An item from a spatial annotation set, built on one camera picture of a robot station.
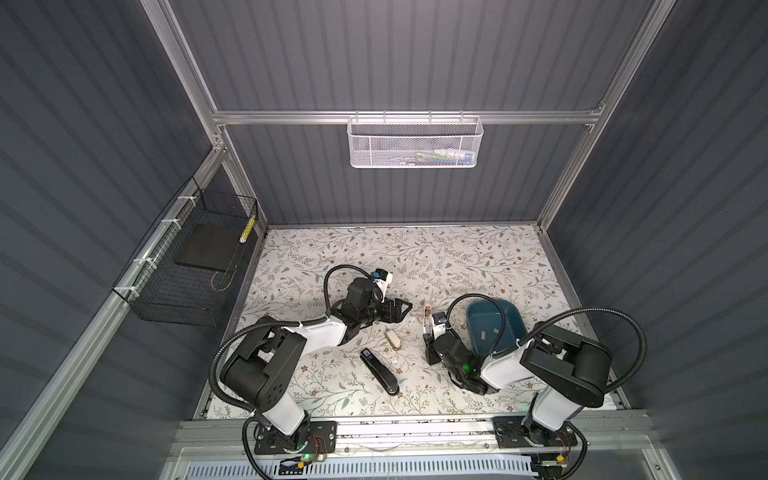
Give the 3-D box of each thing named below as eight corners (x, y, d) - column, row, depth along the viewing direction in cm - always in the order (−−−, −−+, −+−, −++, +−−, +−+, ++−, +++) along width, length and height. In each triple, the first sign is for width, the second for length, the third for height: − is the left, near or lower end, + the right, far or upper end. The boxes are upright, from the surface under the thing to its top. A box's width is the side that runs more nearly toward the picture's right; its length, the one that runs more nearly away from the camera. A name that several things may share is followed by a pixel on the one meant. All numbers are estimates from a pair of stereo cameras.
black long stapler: (392, 399, 81) (392, 393, 77) (360, 358, 88) (358, 352, 84) (401, 390, 83) (401, 385, 79) (368, 351, 90) (367, 344, 86)
